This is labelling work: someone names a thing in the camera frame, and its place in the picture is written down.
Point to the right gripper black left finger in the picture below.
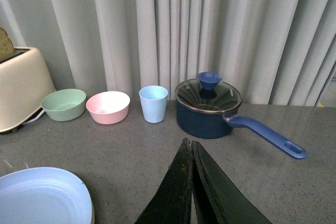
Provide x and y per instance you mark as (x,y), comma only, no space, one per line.
(172,201)

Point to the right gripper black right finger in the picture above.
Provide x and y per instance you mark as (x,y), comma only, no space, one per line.
(216,198)

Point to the light blue plate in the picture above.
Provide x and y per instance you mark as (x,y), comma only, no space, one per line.
(45,195)

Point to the dark blue saucepan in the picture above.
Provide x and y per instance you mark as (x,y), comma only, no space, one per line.
(212,126)

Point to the glass pot lid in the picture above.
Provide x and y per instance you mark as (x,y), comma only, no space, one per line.
(208,93)

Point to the right light blue cup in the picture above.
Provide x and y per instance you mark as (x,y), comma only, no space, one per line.
(153,102)

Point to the pink bowl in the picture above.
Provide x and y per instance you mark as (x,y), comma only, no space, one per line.
(109,107)

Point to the green bowl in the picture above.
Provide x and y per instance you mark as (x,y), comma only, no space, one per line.
(64,105)

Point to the grey curtain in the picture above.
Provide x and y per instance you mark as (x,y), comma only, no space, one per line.
(273,51)

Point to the cream toaster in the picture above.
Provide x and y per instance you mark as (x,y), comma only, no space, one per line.
(25,81)

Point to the toast slice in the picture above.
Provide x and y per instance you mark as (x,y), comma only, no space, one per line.
(7,48)

